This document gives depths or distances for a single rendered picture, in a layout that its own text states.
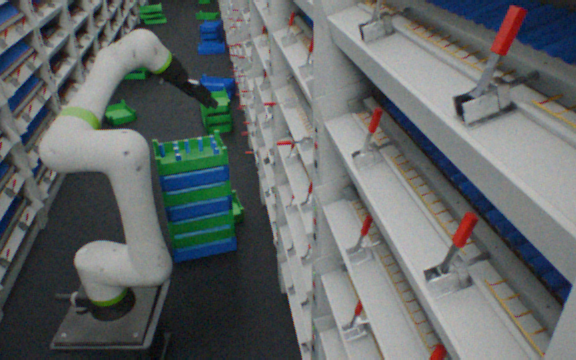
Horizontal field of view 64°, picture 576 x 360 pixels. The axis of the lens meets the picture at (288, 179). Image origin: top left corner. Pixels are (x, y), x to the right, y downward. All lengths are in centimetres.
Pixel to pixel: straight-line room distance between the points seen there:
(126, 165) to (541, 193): 107
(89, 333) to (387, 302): 114
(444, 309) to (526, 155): 20
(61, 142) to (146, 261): 42
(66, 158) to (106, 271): 39
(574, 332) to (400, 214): 33
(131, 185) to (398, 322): 83
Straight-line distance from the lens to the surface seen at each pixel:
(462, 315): 50
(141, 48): 157
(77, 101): 146
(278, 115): 162
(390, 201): 64
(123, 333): 164
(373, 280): 79
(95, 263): 153
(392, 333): 72
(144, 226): 139
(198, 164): 204
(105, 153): 128
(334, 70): 84
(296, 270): 165
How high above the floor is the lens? 147
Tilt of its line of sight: 31 degrees down
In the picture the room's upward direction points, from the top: 1 degrees counter-clockwise
